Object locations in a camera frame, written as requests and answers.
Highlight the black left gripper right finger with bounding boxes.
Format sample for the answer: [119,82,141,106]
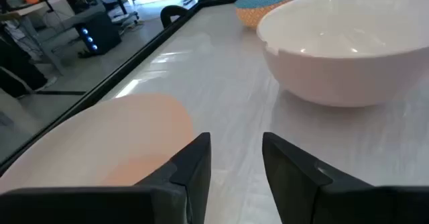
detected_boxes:
[261,131,429,224]

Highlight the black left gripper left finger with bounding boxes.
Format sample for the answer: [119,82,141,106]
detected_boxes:
[0,131,212,224]

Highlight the beige bowl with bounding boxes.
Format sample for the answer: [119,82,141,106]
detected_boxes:
[0,93,194,194]

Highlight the large pale pink bowl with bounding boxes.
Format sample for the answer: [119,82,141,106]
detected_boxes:
[256,0,429,108]

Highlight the blue and orange patterned bowl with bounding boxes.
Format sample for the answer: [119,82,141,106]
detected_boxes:
[234,0,292,29]

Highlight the black computer tower, blue lights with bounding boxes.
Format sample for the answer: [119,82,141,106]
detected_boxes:
[74,11,122,58]

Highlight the black rolling stand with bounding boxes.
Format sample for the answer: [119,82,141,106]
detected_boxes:
[106,0,140,25]

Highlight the person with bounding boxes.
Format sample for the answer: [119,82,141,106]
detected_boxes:
[0,32,58,99]

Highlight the grey office desk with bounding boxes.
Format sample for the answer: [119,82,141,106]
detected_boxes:
[0,0,99,76]

